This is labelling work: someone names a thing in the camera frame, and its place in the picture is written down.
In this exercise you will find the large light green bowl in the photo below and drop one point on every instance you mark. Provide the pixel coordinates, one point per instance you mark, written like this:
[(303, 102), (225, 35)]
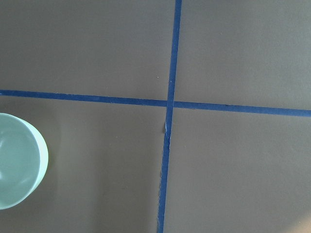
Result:
[(24, 160)]

